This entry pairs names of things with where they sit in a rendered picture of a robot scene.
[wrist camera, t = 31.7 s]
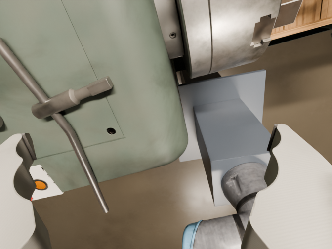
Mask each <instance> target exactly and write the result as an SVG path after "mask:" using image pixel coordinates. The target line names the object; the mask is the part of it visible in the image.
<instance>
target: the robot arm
mask: <svg viewBox="0 0 332 249"><path fill-rule="evenodd" d="M267 151H269V153H270V155H271V157H270V160H269V163H268V166H266V165H264V164H261V163H255V162H250V163H243V164H240V165H237V166H235V167H233V168H232V169H230V170H229V171H228V172H226V174H225V175H224V176H223V178H222V181H221V188H222V191H223V194H224V196H225V197H226V199H227V200H228V201H229V202H230V204H231V205H232V206H233V207H234V208H235V210H236V212H237V214H232V215H228V216H223V217H218V218H213V219H208V220H200V221H198V222H195V223H191V224H188V225H187V226H186V227H185V229H184V232H183V237H182V249H332V165H331V164H330V163H329V162H328V161H327V160H326V159H325V158H324V157H323V156H322V155H321V154H320V153H319V152H317V151H316V150H315V149H314V148H313V147H312V146H310V145H309V144H308V143H307V142H306V141H305V140H303V139H302V138H301V137H300V136H299V135H298V134H296V133H295V132H294V131H293V130H292V129H291V128H289V127H288V126H287V125H285V124H274V127H273V130H272V134H271V137H270V141H269V144H268V147H267ZM36 159H37V158H36V154H35V150H34V145H33V141H32V139H31V137H30V134H29V133H23V134H15V135H12V136H11V137H9V138H8V139H7V140H6V141H5V142H3V143H2V144H1V145H0V249H52V247H51V242H50V237H49V233H48V230H47V228H46V226H45V224H44V223H43V221H42V219H41V218H40V216H39V214H38V213H37V211H36V209H35V207H34V206H33V204H32V202H31V197H32V195H33V193H34V191H35V189H36V183H35V182H34V180H33V178H32V176H31V174H30V172H29V171H30V168H31V165H32V164H33V162H34V160H36Z"/></svg>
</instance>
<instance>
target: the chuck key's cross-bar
mask: <svg viewBox="0 0 332 249"><path fill-rule="evenodd" d="M0 55H1V56H2V57H3V59H4V60H5V61H6V62H7V63H8V65H9V66H10V67H11V68H12V69H13V71H14V72H15V73H16V74H17V76H18V77H19V78H20V79H21V80H22V82H23V83H24V84H25V85H26V86H27V88H28V89H29V90H30V91H31V92H32V94H33V95H34V96H35V97H36V98H37V100H38V101H39V102H40V103H41V104H43V103H44V102H45V101H46V100H47V99H48V97H47V95H46V94H45V93H44V91H43V90H42V89H41V88H40V86H39V85H38V84H37V83H36V81H35V80H34V79H33V78H32V76H31V75H30V74H29V73H28V71H27V70H26V69H25V67H24V66H23V65H22V64H21V62H20V61H19V60H18V59H17V57H16V56H15V55H14V54H13V52H12V51H11V50H10V49H9V47H8V46H7V45H6V44H5V42H4V41H3V40H2V38H1V37H0ZM51 116H52V117H53V119H54V120H55V121H56V122H57V123H58V125H59V126H60V127H61V128H62V129H63V131H64V132H65V133H66V135H67V137H68V139H69V141H70V143H71V145H72V147H73V149H74V151H75V154H76V156H77V158H78V160H79V162H80V164H81V166H82V168H83V170H84V172H85V175H86V177H87V179H88V181H89V183H90V185H91V187H92V189H93V191H94V193H95V196H96V198H97V200H98V202H99V204H100V206H101V208H102V210H103V212H104V213H107V212H108V211H109V208H108V206H107V203H106V201H105V199H104V197H103V194H102V192H101V190H100V188H99V185H98V183H97V181H96V179H95V176H94V174H93V172H92V170H91V167H90V165H89V163H88V161H87V158H86V156H85V154H84V152H83V149H82V147H81V145H80V142H79V140H78V138H77V136H76V133H75V132H74V130H73V128H72V127H71V126H70V124H69V123H68V122H67V121H66V119H65V118H64V117H63V116H62V114H61V113H60V112H58V113H56V114H52V115H51Z"/></svg>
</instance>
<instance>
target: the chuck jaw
mask: <svg viewBox="0 0 332 249"><path fill-rule="evenodd" d="M302 1H303V0H282V3H281V8H280V13H279V16H278V17H275V18H272V19H270V17H269V16H268V15H266V16H263V17H261V18H260V22H258V23H255V27H254V33H253V37H252V42H253V43H254V44H257V43H260V42H261V40H262V39H265V38H269V37H270V36H271V33H272V29H275V28H278V27H281V26H285V25H288V24H292V23H294V21H295V19H296V16H297V14H298V11H299V9H300V6H301V4H302Z"/></svg>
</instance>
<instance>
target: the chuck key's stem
mask: <svg viewBox="0 0 332 249"><path fill-rule="evenodd" d="M112 87H113V83H112V81H111V79H110V78H109V76H106V77H104V78H101V79H99V80H96V81H94V82H92V83H90V84H89V85H87V86H84V87H82V88H80V89H77V90H73V89H69V90H67V91H65V92H62V93H60V94H58V95H55V96H53V97H50V98H48V99H47V100H46V101H45V102H44V103H43V104H41V103H40V102H39V103H36V104H34V105H33V106H32V107H31V110H32V113H33V115H34V116H35V117H36V118H38V119H44V118H46V117H48V116H51V115H52V114H56V113H58V112H61V111H63V110H66V109H68V108H71V107H73V106H76V105H78V104H79V103H80V100H82V99H85V98H87V97H89V96H95V95H97V94H100V93H102V92H104V91H107V90H109V89H111V88H112Z"/></svg>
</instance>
